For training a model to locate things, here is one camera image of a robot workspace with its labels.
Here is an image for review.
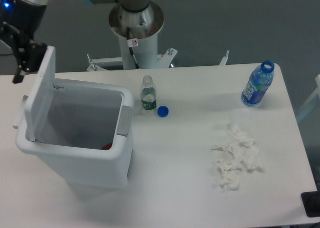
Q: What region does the black device at edge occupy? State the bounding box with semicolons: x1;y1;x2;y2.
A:
301;191;320;218

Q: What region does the clear small plastic bottle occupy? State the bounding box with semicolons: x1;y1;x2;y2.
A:
140;75;157;111

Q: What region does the white trash can body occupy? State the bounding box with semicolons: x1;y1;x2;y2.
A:
16;79;134;189

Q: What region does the blue bottle cap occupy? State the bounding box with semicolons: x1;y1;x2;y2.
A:
157;105;169;117

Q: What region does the crumpled white tissue pile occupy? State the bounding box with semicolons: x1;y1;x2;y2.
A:
212;123;264;191

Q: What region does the blue plastic drink bottle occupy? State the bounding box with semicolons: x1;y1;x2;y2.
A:
241;60;275;107

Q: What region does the white chair frame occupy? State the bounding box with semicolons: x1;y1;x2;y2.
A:
295;74;320;124

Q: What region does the white trash can lid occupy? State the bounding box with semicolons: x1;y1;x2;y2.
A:
24;46;63;144

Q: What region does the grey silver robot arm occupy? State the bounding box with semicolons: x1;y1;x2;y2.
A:
0;0;150;84

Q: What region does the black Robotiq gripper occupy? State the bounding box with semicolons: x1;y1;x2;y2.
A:
0;0;47;84

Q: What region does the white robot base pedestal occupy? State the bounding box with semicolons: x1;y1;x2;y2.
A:
87;1;178;71

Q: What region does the red object inside bin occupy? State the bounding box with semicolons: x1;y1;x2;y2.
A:
101;143;113;151

